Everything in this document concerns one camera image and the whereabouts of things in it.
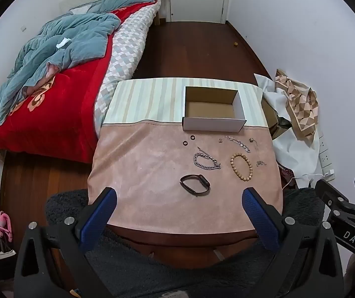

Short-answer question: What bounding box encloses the wooden bed frame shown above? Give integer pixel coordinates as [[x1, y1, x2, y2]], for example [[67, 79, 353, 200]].
[[153, 0, 165, 25]]

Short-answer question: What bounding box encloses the striped and pink tablecloth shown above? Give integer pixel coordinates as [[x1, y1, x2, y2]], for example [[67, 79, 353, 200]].
[[87, 77, 283, 235]]

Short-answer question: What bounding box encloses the silver disc necklace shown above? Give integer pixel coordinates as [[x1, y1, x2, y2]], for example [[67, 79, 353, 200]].
[[225, 136, 252, 153]]

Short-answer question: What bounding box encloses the dark grey fluffy rug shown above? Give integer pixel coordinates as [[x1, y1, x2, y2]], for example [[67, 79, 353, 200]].
[[45, 188, 325, 298]]

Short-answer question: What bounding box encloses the bed with red blanket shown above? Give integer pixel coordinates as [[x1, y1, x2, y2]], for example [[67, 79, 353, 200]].
[[0, 1, 161, 163]]

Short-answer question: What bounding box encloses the silver chain bracelet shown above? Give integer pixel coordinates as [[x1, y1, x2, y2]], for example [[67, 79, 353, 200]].
[[194, 147, 222, 171]]

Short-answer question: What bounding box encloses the wooden bead bracelet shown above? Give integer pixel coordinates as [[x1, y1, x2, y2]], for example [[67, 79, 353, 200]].
[[230, 152, 254, 182]]

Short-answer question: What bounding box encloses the white cardboard box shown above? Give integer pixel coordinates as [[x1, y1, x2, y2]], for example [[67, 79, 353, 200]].
[[182, 86, 247, 131]]

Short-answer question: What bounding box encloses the white power strip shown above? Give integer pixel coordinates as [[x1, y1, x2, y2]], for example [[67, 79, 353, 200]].
[[318, 133, 336, 181]]

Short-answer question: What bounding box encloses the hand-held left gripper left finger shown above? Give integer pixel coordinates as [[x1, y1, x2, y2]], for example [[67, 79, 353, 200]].
[[13, 187, 118, 298]]

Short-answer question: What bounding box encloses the white cloth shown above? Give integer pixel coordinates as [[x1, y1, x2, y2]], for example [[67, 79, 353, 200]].
[[253, 73, 325, 187]]

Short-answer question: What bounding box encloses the pink plastic object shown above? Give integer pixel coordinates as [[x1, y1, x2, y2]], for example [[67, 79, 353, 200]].
[[0, 211, 15, 243]]

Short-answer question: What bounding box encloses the brown geometric patterned scarf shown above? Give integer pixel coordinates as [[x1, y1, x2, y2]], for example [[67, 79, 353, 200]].
[[274, 69, 319, 145]]

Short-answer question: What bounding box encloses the blue-grey quilt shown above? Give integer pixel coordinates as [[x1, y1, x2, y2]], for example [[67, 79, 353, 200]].
[[0, 0, 159, 126]]

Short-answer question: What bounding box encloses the bed with blankets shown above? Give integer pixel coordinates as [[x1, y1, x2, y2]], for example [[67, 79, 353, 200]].
[[94, 5, 161, 137]]

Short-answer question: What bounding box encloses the black watch band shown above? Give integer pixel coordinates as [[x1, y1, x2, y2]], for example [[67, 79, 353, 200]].
[[180, 174, 210, 196]]

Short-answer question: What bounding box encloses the brown wooden table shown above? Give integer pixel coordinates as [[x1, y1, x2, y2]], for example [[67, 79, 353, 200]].
[[107, 223, 259, 269]]

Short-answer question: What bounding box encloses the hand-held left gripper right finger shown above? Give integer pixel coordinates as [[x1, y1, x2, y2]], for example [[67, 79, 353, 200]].
[[241, 187, 344, 298]]

